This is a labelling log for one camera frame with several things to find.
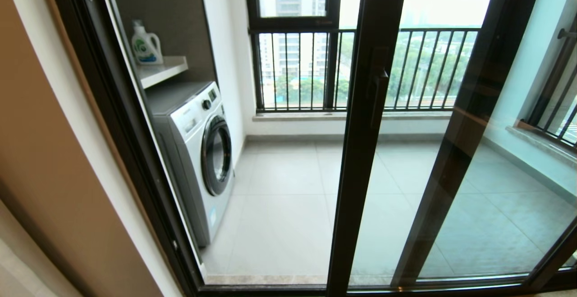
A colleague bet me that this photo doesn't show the dark-framed sliding glass door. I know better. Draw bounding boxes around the dark-framed sliding glass door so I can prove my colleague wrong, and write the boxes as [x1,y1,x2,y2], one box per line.
[325,0,577,297]

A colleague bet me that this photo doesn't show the dark door lever handle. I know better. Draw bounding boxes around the dark door lever handle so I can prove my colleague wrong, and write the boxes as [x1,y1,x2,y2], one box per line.
[367,47,390,130]

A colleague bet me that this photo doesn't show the dark framed sliding glass door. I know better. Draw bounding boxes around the dark framed sliding glass door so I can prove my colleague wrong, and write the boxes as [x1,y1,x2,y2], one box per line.
[43,0,577,297]

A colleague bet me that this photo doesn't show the round dark washer door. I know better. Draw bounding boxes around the round dark washer door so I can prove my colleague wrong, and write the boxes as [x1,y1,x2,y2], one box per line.
[201,115,234,197]

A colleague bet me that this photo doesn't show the silver front-load washing machine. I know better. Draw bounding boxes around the silver front-load washing machine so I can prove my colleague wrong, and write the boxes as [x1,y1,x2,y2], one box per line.
[147,81,236,248]

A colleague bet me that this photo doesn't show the white detergent bottle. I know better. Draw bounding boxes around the white detergent bottle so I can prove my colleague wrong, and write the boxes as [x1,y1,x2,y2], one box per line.
[131,20,164,65]

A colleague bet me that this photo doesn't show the black balcony railing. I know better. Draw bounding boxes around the black balcony railing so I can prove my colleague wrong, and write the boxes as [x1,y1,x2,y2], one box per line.
[258,27,482,111]

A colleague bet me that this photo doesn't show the dark-framed fixed glass door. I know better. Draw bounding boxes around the dark-framed fixed glass door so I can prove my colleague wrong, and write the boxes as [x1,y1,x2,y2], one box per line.
[391,0,577,288]

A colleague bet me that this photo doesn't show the stone side window sill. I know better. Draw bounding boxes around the stone side window sill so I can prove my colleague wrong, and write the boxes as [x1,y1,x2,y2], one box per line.
[505,121,577,168]

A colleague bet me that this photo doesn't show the black side window railing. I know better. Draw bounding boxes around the black side window railing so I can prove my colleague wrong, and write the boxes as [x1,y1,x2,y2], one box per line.
[518,11,577,149]

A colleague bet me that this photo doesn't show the dark window frame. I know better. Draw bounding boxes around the dark window frame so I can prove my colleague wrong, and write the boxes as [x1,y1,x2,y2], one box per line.
[245,0,342,112]

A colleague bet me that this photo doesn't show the white wall shelf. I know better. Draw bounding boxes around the white wall shelf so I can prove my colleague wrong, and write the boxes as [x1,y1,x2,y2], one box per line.
[137,56,189,89]

